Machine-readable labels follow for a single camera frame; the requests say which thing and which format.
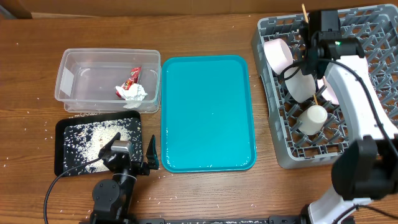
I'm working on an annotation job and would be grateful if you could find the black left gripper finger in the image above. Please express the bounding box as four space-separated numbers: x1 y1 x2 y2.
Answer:
146 135 159 170
98 133 121 159

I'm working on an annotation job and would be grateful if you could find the grey bowl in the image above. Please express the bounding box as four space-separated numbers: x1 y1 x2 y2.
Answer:
284 67 316 103

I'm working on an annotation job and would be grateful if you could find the large pink plate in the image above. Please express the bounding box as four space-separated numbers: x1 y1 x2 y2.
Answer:
317 77 339 105

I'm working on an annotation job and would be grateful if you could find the white paper cup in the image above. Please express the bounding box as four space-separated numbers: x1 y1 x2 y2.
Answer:
297 105 328 135

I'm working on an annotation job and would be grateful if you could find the white tissue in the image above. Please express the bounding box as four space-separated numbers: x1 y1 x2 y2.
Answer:
123 83 147 101

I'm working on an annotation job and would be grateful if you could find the red snack wrapper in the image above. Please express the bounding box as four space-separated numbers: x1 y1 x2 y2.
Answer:
118 67 142 90

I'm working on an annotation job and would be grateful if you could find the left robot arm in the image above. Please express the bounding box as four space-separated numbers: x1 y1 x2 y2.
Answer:
89 133 150 224

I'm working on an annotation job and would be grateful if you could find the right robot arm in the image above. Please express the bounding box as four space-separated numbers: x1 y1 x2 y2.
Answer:
161 8 397 223

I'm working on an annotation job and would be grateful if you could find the grey dishwasher rack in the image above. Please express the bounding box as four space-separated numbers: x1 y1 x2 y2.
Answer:
252 4 397 169

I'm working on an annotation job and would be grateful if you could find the black tray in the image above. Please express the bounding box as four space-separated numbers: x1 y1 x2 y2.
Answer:
54 111 144 175

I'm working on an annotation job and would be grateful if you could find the teal serving tray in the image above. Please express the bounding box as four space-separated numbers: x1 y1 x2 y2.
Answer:
161 55 257 173

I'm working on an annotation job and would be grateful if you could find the clear plastic bin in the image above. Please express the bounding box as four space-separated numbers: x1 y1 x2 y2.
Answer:
55 48 161 113

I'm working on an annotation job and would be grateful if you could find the black mounting rail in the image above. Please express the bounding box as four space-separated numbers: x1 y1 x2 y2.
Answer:
79 206 355 224

